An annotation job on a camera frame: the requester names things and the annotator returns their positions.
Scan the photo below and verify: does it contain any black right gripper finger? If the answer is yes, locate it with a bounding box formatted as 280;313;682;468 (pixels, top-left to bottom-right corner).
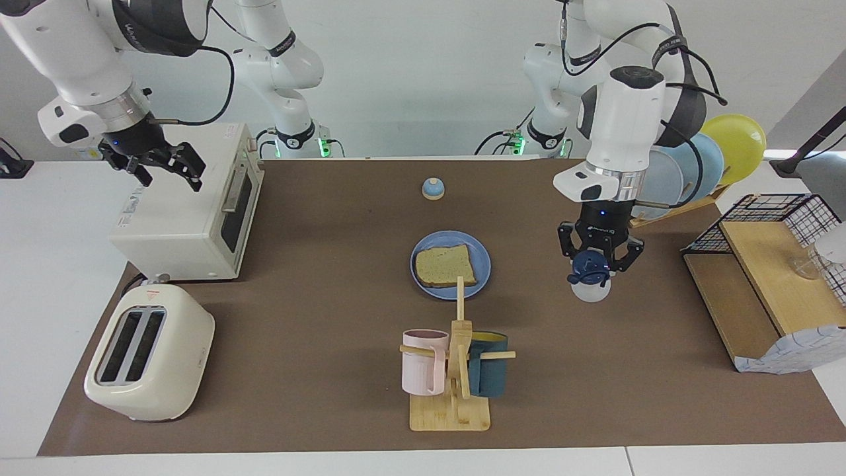
108;159;154;188
164;141;206;193

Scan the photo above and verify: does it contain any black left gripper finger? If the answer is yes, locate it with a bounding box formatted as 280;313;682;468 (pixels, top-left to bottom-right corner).
609;235;646;274
557;221;584;266

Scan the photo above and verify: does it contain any translucent squeeze bottle navy cap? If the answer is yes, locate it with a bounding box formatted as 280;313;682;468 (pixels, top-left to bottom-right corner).
567;251;612;303

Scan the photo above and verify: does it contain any toasted bread slice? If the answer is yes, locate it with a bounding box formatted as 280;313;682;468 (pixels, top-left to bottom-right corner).
414;244;478;288

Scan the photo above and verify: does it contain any wooden plate rack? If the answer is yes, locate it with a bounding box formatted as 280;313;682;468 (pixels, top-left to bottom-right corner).
628;184;731;229

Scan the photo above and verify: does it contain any grey plate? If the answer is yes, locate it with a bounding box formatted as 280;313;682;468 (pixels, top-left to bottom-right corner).
631;149;684;220

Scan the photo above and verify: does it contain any periwinkle blue dinner plate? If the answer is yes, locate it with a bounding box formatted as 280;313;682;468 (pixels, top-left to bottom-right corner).
410;230;492;301

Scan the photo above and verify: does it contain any pale blue plate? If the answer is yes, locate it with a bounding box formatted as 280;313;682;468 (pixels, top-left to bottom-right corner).
684;132;725;203

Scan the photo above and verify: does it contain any yellow plate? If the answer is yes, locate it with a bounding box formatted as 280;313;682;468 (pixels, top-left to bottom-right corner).
699;114;767;186

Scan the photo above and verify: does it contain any white toaster oven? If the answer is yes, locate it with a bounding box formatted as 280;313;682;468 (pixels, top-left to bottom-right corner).
109;123;265;282

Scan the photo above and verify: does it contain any black desk stand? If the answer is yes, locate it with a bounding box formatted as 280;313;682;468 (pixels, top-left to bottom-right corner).
0;138;34;179

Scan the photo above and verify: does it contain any wooden two-tier shelf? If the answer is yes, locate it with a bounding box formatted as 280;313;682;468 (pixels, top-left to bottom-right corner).
683;219;846;374

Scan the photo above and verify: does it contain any dark teal mug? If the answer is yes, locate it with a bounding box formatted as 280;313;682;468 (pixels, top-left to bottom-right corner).
467;331;510;398

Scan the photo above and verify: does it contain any clear drinking glass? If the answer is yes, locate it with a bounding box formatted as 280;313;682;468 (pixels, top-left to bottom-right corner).
790;255;827;280

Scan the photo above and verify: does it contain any cream two-slot toaster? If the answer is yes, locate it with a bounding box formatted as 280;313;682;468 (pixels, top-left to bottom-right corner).
84;283;216;422

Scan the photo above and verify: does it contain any white marbled shelf side panel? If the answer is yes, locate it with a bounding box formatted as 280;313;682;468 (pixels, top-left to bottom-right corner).
734;324;846;375

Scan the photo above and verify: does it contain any pink mug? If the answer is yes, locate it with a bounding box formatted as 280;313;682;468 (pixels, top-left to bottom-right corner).
402;329;450;397

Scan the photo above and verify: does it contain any white rounded container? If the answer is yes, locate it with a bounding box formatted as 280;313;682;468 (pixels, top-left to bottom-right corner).
814;223;846;265

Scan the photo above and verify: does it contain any wooden mug tree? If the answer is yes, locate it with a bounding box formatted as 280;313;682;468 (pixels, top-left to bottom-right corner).
399;276;517;432

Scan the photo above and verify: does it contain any brown table mat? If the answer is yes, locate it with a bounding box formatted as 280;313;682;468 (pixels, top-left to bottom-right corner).
38;157;846;457

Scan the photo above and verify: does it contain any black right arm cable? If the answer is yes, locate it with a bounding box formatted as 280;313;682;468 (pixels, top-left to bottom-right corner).
149;0;236;126

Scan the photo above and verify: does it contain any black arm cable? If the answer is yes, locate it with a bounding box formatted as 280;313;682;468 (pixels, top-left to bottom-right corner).
149;0;236;126
560;0;728;209

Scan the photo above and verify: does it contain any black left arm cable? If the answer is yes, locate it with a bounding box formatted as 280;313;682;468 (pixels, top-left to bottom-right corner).
560;0;728;209

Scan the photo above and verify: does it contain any black wire basket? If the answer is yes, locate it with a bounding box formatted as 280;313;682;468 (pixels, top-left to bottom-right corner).
681;194;846;306

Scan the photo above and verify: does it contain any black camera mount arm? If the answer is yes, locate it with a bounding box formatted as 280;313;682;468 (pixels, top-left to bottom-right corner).
770;106;846;178

